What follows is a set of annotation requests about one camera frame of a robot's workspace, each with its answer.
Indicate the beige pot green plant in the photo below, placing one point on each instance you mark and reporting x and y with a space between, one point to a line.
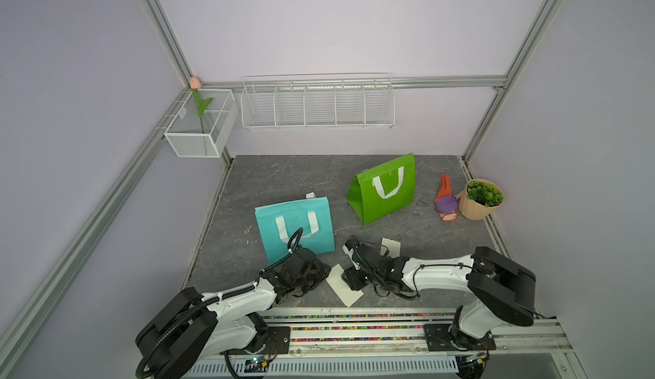
479 199

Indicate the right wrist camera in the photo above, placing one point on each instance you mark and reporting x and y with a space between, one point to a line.
351 248

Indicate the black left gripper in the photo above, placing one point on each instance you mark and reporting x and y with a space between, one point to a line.
320 274

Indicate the cream lined receipt paper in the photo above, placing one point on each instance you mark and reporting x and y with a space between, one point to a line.
341 288

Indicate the white wire wall shelf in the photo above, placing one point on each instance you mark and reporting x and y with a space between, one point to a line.
315 101

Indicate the pink artificial tulip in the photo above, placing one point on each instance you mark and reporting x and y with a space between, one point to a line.
195 85

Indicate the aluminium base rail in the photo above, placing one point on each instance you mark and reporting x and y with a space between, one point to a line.
322 342

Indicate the teal paper bag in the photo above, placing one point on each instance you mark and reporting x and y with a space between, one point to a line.
278 222

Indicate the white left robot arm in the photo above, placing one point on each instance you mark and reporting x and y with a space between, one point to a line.
194 326

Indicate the green paper bag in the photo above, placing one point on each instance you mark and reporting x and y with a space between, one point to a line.
384 189

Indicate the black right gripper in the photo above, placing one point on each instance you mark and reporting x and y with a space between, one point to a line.
348 277

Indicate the white mesh corner basket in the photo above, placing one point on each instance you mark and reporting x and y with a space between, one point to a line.
184 132

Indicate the purple round tape dispenser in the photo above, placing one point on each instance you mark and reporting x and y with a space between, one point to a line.
446 207

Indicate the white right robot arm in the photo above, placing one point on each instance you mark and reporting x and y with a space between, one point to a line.
504 291

